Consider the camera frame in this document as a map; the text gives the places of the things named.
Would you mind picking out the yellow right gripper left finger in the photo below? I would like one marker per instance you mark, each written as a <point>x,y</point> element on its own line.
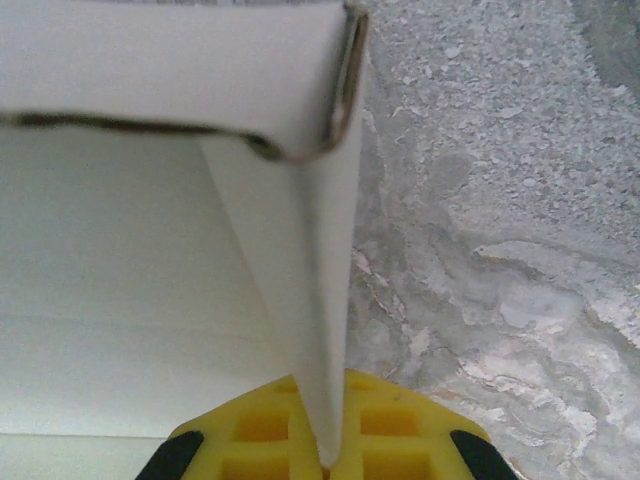
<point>250,440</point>

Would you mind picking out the white paper box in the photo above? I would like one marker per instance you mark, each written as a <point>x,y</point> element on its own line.
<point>150,250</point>

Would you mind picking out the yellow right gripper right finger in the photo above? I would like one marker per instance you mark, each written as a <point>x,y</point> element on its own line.
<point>400,440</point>

